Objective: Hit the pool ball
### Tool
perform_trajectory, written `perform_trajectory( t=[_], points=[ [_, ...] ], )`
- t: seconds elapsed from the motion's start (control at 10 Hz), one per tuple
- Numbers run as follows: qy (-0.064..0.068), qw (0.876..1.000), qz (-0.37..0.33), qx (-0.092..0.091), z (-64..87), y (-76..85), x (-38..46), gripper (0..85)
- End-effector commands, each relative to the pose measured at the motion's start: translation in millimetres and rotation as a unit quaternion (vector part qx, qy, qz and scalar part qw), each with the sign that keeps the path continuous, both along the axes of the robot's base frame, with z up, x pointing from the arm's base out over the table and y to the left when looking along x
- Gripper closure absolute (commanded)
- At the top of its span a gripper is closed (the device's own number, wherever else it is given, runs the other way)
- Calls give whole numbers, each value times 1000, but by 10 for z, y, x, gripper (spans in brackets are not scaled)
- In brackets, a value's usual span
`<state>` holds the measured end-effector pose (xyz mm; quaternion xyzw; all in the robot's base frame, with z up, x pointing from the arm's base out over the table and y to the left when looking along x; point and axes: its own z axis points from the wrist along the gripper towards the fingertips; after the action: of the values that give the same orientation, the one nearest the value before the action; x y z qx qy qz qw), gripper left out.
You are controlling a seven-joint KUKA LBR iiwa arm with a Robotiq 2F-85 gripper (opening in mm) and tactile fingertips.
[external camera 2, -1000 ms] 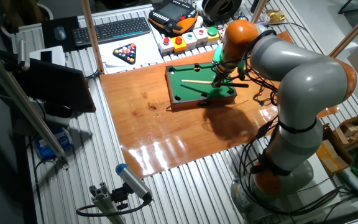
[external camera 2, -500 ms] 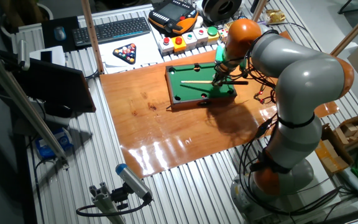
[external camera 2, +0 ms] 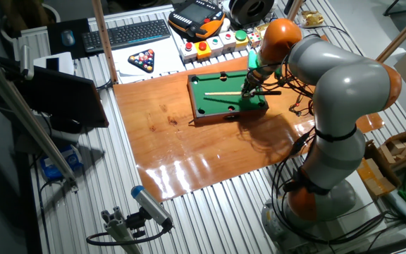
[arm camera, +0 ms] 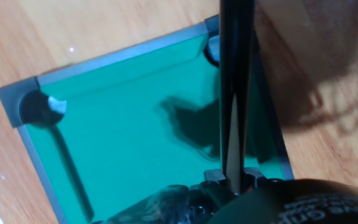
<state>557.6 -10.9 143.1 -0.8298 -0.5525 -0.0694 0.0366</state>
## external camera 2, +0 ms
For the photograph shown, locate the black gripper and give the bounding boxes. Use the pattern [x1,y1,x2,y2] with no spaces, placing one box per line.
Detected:
[242,71,264,101]

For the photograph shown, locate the wooden pool cue black butt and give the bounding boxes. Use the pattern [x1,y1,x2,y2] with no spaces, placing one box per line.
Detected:
[204,90,282,97]

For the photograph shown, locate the mini pool table green felt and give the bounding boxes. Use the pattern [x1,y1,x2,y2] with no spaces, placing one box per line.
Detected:
[187,70,270,125]

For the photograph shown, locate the small board red LEDs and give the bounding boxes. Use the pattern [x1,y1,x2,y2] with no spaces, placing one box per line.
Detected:
[287,98,313,117]

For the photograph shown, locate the yellow box large green button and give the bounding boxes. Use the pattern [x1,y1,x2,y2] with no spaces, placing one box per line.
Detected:
[233,29,250,52]

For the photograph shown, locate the rubik's cube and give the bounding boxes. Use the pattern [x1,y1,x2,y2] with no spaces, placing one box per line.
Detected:
[247,32,262,49]

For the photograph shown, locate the white box small red button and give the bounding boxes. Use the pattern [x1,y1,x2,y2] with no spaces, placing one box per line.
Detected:
[219,30,238,54]

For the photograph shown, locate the white box green button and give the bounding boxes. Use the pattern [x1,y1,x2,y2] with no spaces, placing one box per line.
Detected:
[206,35,225,57]

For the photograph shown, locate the yellow box red button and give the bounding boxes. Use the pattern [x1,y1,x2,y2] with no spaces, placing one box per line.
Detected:
[194,41,213,61]

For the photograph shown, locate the white box red mushroom button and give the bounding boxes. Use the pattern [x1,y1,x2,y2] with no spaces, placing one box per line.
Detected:
[179,41,199,64]

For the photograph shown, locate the black filament spool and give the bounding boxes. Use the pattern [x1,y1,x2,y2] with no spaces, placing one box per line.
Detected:
[228,0,276,26]

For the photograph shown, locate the wooden board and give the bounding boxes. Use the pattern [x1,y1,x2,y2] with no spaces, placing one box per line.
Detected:
[113,33,386,202]

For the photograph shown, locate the white paper sheet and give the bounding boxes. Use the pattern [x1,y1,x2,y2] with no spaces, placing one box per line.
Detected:
[110,35,187,85]

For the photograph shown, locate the orange black teach pendant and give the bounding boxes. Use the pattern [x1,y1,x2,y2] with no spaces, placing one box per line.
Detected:
[168,0,226,40]

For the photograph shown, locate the golden snack bag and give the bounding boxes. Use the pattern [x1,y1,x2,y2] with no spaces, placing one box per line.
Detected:
[300,9,326,28]

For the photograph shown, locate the black triangle rack with balls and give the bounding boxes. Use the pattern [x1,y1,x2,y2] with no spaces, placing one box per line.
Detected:
[128,48,156,74]

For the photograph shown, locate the black keyboard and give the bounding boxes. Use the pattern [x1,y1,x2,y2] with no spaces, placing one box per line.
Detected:
[81,18,172,54]

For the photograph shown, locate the orange cardboard box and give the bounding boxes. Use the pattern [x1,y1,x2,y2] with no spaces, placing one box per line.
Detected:
[357,157,398,198]

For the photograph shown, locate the open cardboard box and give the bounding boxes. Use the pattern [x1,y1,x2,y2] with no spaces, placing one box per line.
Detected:
[364,127,406,167]

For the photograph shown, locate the black monitor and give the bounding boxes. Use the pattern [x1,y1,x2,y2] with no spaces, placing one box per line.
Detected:
[0,56,110,128]

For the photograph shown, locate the grey computer mouse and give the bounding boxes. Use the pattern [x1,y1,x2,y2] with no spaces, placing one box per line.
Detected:
[61,29,76,47]

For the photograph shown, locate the white rolled sheet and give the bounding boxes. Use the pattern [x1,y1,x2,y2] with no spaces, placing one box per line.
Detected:
[386,190,406,227]

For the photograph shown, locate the short aluminium profile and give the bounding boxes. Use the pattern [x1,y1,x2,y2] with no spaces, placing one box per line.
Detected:
[100,206,143,254]

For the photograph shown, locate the black mouse pad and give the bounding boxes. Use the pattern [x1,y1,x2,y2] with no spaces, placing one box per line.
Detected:
[47,18,92,60]

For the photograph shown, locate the blue packet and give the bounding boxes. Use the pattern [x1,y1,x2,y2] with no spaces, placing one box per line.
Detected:
[39,144,84,183]

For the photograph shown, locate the grey cylinder on stand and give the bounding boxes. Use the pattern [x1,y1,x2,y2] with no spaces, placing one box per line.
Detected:
[18,44,35,81]

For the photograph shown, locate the long aluminium profile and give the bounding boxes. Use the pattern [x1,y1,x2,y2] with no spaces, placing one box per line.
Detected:
[0,49,80,193]

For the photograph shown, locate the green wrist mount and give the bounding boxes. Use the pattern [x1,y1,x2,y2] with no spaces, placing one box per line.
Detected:
[247,51,283,77]

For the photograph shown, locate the wooden post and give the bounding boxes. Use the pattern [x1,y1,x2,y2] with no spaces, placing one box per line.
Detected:
[91,0,119,85]
[285,0,305,22]
[375,1,406,64]

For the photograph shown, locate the grey camera blue cap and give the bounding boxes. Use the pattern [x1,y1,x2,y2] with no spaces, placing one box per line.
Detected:
[130,185,175,230]

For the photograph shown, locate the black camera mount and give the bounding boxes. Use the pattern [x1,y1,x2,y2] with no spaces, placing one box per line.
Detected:
[125,207,151,239]

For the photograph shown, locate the black cable bundle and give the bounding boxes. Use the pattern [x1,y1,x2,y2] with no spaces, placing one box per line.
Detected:
[269,155,401,248]

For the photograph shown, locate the black camera cable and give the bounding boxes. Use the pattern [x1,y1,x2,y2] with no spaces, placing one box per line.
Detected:
[85,225,171,247]

